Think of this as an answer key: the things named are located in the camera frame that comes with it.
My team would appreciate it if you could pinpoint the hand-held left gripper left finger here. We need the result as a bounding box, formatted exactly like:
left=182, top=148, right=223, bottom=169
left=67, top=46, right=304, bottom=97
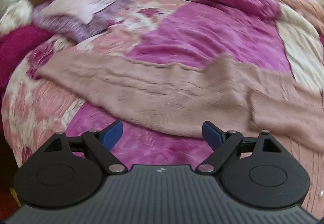
left=44, top=120, right=126, bottom=174

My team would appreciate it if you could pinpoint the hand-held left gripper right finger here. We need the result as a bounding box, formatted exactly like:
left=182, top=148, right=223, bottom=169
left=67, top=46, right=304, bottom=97
left=196, top=120, right=282, bottom=174

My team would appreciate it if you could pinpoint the pink knit sweater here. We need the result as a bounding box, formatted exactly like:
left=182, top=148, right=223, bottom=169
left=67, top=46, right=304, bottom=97
left=37, top=52, right=324, bottom=154

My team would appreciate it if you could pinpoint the purple pink white quilt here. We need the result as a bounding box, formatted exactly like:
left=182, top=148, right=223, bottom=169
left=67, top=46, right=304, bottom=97
left=1, top=0, right=324, bottom=214

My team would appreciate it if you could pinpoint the purple floral pillow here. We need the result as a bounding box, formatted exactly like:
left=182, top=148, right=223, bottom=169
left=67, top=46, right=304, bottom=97
left=32, top=0, right=162, bottom=43

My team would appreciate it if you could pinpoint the magenta waffle blanket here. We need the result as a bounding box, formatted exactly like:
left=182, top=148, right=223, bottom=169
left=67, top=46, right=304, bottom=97
left=0, top=24, right=55, bottom=91

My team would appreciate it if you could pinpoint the white floral cloth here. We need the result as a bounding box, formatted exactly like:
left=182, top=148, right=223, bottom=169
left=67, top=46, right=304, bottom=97
left=0, top=0, right=34, bottom=37

